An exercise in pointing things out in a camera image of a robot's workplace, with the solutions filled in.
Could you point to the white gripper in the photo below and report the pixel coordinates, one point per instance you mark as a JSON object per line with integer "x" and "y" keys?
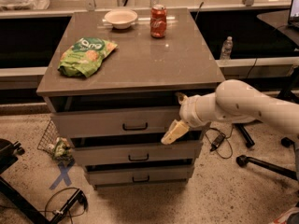
{"x": 189, "y": 111}

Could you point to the grey top drawer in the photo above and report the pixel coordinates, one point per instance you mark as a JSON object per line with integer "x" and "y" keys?
{"x": 112, "y": 122}

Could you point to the grey drawer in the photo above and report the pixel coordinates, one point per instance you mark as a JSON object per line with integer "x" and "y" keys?
{"x": 136, "y": 153}
{"x": 112, "y": 122}
{"x": 140, "y": 175}

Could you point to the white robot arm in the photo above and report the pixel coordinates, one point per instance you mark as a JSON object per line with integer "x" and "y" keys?
{"x": 234, "y": 101}

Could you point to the grey middle drawer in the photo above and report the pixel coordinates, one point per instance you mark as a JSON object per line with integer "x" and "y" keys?
{"x": 136, "y": 153}

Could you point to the grey bottom drawer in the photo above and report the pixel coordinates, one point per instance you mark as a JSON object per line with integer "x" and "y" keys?
{"x": 140, "y": 175}

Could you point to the grey drawer cabinet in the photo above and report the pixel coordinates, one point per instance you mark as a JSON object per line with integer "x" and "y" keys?
{"x": 141, "y": 72}

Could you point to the clear plastic water bottle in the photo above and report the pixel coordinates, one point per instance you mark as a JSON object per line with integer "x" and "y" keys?
{"x": 226, "y": 49}

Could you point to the red soda can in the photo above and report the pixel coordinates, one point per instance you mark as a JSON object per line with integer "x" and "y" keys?
{"x": 158, "y": 21}

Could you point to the green chip bag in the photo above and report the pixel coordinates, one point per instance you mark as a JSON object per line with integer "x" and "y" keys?
{"x": 85, "y": 57}

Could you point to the white bowl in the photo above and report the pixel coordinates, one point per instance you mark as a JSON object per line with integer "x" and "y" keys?
{"x": 121, "y": 18}

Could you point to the black office chair base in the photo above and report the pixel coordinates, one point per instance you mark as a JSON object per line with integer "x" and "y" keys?
{"x": 285, "y": 94}

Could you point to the green crumpled snack bag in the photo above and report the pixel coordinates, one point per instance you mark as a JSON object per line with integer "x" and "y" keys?
{"x": 60, "y": 150}

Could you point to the blue tape cross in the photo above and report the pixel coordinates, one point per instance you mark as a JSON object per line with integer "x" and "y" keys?
{"x": 64, "y": 168}

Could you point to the black laptop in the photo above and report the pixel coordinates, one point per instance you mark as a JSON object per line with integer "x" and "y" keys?
{"x": 293, "y": 19}

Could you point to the black stand left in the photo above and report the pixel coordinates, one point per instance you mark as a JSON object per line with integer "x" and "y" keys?
{"x": 74, "y": 206}

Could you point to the wire mesh basket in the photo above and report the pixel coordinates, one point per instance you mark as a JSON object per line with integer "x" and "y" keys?
{"x": 48, "y": 140}

